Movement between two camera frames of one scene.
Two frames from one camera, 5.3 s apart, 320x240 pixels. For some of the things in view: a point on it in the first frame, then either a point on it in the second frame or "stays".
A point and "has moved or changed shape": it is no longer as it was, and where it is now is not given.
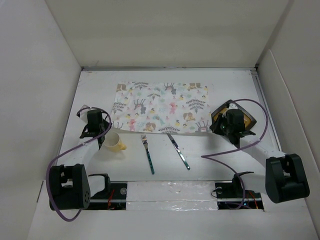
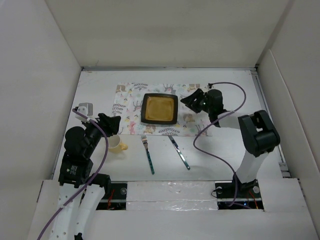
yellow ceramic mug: x=112 y=142 stays
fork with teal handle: x=145 y=142 stays
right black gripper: x=215 y=127 to x=189 y=101
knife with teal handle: x=180 y=154 stays
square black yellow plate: x=249 y=121 has moved or changed shape
